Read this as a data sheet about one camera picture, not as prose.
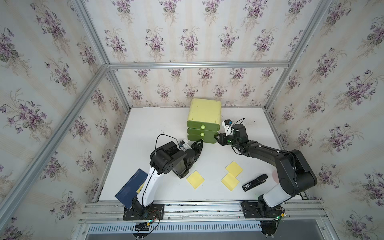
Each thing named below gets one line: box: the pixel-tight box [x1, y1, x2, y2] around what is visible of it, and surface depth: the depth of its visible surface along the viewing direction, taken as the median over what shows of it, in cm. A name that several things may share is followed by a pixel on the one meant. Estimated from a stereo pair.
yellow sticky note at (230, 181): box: [220, 172, 240, 192], surface depth 85 cm
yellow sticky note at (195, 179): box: [186, 170, 205, 190], surface depth 86 cm
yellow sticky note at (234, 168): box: [225, 160, 244, 178], surface depth 90 cm
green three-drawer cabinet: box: [186, 98, 222, 144], surface depth 91 cm
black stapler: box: [241, 174, 268, 192], surface depth 80 cm
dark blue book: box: [114, 168, 148, 209], surface depth 80 cm
